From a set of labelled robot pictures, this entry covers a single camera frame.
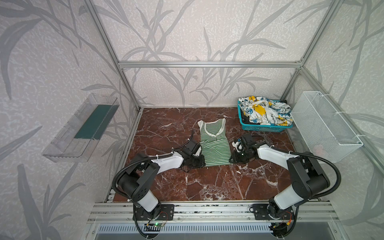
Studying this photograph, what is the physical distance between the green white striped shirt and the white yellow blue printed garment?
189 mm

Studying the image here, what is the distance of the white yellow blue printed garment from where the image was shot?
3.24ft

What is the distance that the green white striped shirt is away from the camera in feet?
2.99
